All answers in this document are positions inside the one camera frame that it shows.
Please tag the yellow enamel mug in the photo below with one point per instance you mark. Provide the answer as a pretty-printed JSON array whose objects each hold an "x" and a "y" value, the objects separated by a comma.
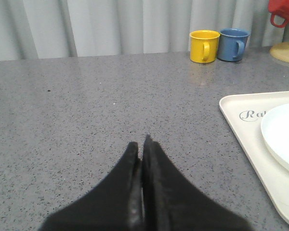
[{"x": 204, "y": 46}]

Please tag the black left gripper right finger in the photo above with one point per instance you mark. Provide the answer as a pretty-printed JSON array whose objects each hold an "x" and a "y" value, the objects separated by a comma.
[{"x": 173, "y": 203}]

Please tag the red enamel mug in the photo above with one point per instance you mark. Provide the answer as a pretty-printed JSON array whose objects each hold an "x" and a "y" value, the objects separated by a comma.
[{"x": 279, "y": 8}]

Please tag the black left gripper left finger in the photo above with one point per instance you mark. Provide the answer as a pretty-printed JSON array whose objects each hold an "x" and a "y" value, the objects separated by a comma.
[{"x": 115, "y": 204}]

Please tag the wooden mug tree stand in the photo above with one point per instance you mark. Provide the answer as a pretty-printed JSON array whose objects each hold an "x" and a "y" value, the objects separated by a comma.
[{"x": 281, "y": 51}]

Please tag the white round plate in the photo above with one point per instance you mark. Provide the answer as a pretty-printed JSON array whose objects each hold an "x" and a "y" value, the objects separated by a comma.
[{"x": 275, "y": 133}]

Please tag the cream rabbit serving tray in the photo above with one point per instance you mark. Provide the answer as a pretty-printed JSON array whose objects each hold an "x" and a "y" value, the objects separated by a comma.
[{"x": 244, "y": 113}]

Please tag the grey pleated curtain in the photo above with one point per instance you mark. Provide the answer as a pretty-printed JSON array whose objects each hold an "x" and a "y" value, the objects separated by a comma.
[{"x": 37, "y": 29}]

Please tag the blue enamel mug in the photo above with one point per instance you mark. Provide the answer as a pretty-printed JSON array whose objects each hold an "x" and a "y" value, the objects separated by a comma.
[{"x": 232, "y": 43}]

